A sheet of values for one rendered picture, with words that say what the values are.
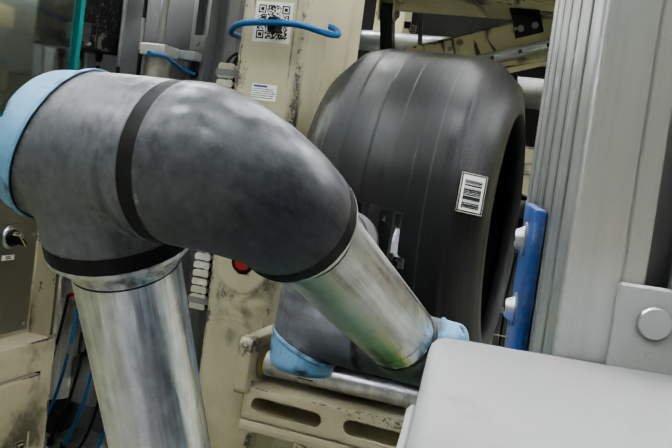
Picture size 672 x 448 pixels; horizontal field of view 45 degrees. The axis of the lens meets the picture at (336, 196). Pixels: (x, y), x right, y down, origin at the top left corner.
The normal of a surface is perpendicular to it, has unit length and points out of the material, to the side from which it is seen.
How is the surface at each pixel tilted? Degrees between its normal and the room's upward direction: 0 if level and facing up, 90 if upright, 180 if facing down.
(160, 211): 124
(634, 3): 90
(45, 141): 88
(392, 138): 65
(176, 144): 74
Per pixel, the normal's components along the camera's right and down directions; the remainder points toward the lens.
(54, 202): -0.40, 0.41
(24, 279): 0.94, 0.15
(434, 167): -0.26, -0.29
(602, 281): -0.17, 0.04
